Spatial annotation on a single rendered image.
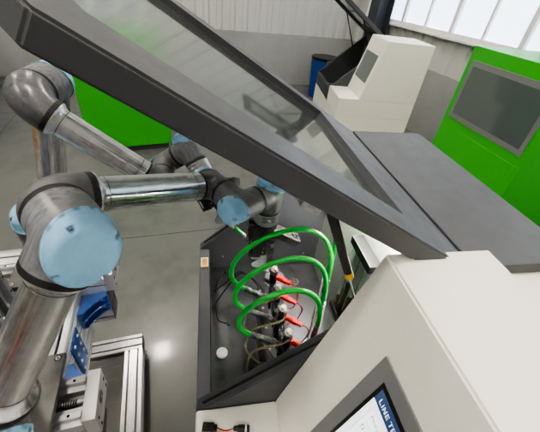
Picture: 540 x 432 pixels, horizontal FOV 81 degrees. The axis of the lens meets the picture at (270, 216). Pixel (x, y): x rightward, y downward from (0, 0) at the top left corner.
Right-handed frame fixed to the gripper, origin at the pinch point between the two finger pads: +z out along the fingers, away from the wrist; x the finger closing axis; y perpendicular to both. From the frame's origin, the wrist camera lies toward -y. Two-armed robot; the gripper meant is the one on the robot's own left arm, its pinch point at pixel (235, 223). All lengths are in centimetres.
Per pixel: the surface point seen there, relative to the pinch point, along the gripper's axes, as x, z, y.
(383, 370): 43, 29, -44
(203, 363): 26.6, 33.1, 17.3
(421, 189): -8, 15, -57
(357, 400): 43, 35, -37
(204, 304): 8.9, 21.3, 23.7
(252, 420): 35, 47, 1
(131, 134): -203, -137, 224
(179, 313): -53, 44, 120
